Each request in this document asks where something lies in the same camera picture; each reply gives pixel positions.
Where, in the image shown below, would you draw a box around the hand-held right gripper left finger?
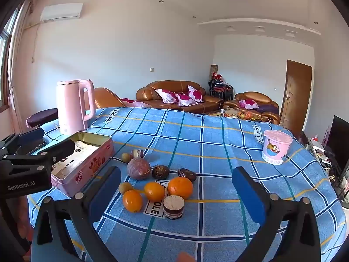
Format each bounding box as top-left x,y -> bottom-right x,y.
31,166 -> 122,262

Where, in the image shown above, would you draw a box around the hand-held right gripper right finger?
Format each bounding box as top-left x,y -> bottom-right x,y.
232,166 -> 326,262

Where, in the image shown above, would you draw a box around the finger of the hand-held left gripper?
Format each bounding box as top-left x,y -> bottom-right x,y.
4,139 -> 76,170
0,128 -> 45,157

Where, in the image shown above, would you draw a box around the small oval kumquat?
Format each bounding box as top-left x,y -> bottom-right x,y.
144,182 -> 166,202
123,190 -> 143,213

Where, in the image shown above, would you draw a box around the pink tin box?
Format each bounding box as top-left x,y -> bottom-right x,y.
50,131 -> 114,198

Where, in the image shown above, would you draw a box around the purple passion fruit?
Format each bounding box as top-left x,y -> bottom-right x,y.
127,157 -> 151,181

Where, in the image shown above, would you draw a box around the large round orange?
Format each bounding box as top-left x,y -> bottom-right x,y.
167,177 -> 194,200

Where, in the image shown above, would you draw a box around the printed paper leaflet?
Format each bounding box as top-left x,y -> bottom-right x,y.
52,140 -> 103,174

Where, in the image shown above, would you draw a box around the stool with purple cushion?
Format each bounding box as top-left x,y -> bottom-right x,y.
26,108 -> 58,129

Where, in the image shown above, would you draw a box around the pink electric kettle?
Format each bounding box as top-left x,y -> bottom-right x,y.
56,79 -> 95,135

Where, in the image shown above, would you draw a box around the pink cartoon cup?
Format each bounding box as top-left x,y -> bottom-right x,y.
262,130 -> 293,166

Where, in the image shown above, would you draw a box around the blue plaid tablecloth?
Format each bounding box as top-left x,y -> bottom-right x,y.
27,106 -> 347,262

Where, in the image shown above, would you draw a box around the brown leather armchair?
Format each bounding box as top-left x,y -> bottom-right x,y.
83,87 -> 126,110
234,91 -> 280,124

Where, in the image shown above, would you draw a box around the white sheer curtain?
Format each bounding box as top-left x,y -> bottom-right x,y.
7,3 -> 32,110

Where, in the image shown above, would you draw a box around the coffee table with snacks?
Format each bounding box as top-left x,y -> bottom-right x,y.
215,109 -> 263,122

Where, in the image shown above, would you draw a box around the pink floral blanket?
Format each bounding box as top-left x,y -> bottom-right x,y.
121,98 -> 150,108

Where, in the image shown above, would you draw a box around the purple blanket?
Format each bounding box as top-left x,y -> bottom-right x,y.
256,104 -> 280,115

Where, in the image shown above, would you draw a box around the white pillow red flowers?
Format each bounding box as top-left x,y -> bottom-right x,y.
239,99 -> 259,110
188,85 -> 204,103
155,89 -> 180,105
175,93 -> 197,107

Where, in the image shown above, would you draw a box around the window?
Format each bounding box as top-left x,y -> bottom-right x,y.
0,8 -> 18,110

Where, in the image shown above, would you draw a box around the stacked black chairs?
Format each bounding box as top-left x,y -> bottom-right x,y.
209,79 -> 234,100

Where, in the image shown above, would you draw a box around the black television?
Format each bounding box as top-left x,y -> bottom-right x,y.
326,115 -> 349,170

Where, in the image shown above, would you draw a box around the brown wooden door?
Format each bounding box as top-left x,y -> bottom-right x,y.
280,59 -> 313,133

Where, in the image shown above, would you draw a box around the long brown leather sofa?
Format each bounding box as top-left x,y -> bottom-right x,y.
136,80 -> 228,114

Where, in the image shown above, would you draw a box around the white air conditioner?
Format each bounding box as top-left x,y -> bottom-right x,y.
40,3 -> 84,22

